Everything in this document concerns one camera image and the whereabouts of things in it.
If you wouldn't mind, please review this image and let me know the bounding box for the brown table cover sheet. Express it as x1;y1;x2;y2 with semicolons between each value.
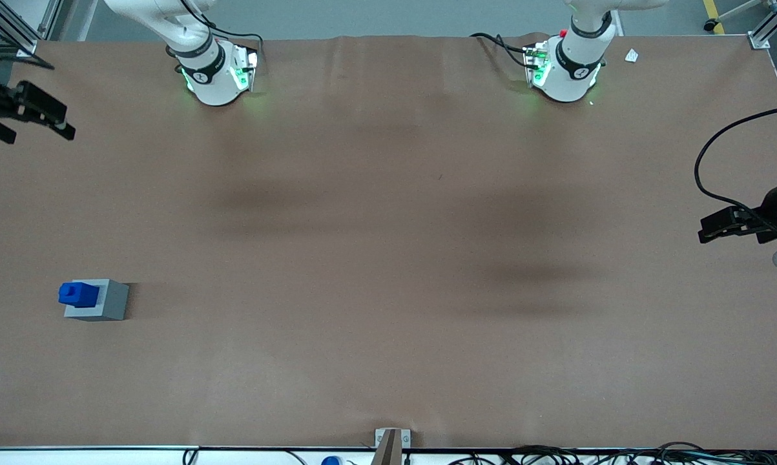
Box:
0;32;777;450

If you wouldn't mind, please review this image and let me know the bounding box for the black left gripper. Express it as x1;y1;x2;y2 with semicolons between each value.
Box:
698;175;777;245

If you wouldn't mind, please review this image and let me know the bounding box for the long black looped cable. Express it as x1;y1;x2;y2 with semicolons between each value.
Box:
694;103;777;220

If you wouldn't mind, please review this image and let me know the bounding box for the blue plastic part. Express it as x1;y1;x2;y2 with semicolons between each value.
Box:
58;282;100;308

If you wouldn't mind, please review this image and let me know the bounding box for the black left base cable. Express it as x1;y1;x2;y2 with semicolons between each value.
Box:
470;32;539;69

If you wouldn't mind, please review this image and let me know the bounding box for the wheeled stand leg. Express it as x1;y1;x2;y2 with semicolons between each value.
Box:
704;0;777;32

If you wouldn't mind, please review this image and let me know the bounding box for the gray square base block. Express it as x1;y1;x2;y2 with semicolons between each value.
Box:
63;278;130;322

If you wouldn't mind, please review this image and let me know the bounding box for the tangled black cable bundle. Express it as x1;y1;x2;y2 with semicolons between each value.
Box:
450;442;777;465

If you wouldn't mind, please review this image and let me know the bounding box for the aluminium frame post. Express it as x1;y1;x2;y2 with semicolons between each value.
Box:
748;0;777;50
0;0;38;57

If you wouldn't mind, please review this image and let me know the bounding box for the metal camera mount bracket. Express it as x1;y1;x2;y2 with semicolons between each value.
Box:
371;428;411;465

